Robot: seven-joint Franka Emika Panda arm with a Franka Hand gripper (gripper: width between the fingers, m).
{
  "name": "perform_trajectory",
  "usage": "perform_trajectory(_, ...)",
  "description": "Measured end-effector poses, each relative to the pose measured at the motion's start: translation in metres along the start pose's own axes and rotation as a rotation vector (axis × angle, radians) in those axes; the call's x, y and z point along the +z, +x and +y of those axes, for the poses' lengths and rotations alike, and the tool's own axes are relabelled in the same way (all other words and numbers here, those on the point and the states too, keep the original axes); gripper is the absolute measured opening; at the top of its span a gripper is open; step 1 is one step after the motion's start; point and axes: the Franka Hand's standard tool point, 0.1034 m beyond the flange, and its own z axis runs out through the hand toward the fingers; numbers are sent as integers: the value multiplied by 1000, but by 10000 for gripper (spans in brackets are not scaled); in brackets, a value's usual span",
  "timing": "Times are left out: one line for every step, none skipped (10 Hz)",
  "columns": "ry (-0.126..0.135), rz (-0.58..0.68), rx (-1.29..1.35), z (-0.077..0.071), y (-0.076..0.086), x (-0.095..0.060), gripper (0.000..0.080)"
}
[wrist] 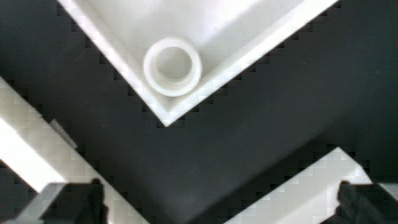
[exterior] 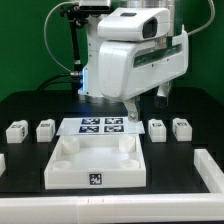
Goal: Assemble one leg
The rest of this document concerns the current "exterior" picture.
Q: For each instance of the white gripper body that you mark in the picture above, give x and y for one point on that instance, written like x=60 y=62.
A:
x=128 y=69

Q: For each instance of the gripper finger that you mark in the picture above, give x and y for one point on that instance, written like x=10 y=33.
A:
x=132 y=109
x=162 y=96

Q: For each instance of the white square tabletop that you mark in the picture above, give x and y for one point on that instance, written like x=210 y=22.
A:
x=96 y=161

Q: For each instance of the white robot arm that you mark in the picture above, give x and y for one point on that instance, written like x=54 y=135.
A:
x=139 y=21

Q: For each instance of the white marker sheet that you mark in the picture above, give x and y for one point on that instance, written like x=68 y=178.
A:
x=99 y=126

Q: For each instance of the white right fence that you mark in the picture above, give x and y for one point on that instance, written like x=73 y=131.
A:
x=209 y=171

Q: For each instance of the white fence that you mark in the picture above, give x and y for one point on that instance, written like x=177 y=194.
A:
x=113 y=209
x=209 y=171

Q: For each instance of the white front fence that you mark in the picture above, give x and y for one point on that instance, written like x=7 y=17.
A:
x=113 y=209

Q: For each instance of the white left block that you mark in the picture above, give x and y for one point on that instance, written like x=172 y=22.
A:
x=2 y=164

